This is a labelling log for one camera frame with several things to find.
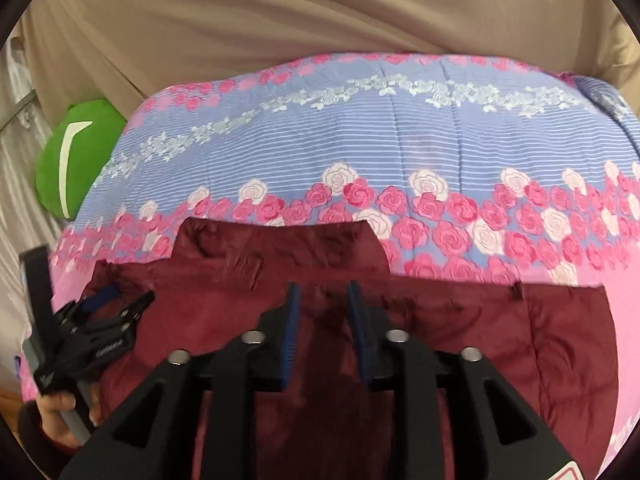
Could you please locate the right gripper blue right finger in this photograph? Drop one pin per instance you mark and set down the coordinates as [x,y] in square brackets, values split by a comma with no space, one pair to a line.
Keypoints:
[369,326]

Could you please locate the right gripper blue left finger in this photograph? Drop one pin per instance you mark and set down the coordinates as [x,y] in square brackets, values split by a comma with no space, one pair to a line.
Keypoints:
[280,326]

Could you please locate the dark red puffer jacket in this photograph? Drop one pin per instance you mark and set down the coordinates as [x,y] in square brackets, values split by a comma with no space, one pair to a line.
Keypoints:
[555,344]

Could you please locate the person's left hand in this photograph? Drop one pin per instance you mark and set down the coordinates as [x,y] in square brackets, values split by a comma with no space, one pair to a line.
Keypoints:
[52,406]

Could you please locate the floral pink blue quilt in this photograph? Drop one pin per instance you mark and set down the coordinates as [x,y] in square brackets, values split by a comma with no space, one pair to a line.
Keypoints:
[464,168]

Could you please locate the green plush pillow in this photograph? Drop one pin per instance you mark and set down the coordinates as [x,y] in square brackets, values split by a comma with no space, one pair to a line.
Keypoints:
[75,154]

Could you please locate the silver satin fabric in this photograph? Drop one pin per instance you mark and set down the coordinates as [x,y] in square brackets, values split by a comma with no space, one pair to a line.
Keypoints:
[24,223]

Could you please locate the beige curtain sheet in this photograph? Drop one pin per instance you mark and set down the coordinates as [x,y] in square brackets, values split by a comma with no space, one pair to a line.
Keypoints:
[126,50]

